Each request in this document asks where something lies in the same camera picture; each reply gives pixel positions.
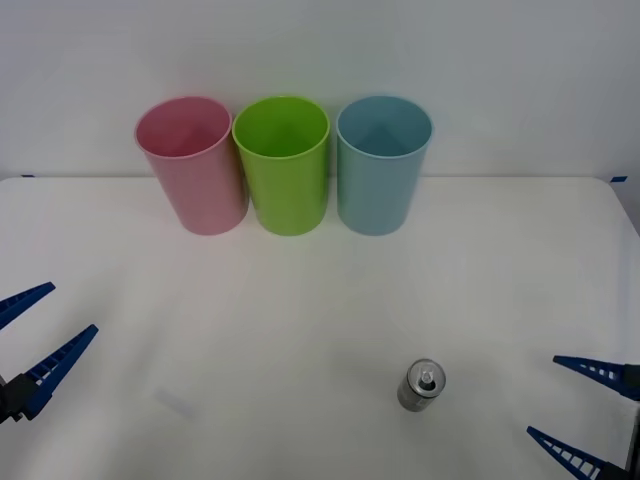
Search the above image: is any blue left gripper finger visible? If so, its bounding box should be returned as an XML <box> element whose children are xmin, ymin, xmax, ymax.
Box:
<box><xmin>7</xmin><ymin>324</ymin><xmax>100</xmax><ymax>422</ymax></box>
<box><xmin>0</xmin><ymin>282</ymin><xmax>56</xmax><ymax>331</ymax></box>

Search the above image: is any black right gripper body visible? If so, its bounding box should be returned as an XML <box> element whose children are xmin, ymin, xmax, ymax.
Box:
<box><xmin>627</xmin><ymin>399</ymin><xmax>640</xmax><ymax>480</ymax></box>

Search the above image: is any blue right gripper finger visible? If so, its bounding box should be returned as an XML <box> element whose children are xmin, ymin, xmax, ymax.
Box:
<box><xmin>526</xmin><ymin>425</ymin><xmax>630</xmax><ymax>480</ymax></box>
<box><xmin>552</xmin><ymin>354</ymin><xmax>640</xmax><ymax>402</ymax></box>

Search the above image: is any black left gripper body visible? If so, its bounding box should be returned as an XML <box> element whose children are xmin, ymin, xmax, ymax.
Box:
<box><xmin>0</xmin><ymin>374</ymin><xmax>21</xmax><ymax>427</ymax></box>

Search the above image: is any black drink can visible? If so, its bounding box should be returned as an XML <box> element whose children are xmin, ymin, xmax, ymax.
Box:
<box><xmin>397</xmin><ymin>357</ymin><xmax>447</xmax><ymax>414</ymax></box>

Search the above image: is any pink plastic bin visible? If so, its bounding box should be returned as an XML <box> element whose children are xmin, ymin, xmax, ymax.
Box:
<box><xmin>133</xmin><ymin>95</ymin><xmax>250</xmax><ymax>237</ymax></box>

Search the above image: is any green plastic bin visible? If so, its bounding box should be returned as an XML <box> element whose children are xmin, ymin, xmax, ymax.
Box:
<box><xmin>231</xmin><ymin>95</ymin><xmax>332</xmax><ymax>237</ymax></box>

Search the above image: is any pale blue plastic bin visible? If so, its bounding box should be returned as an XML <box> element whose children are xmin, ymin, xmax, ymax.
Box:
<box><xmin>335</xmin><ymin>95</ymin><xmax>434</xmax><ymax>236</ymax></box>

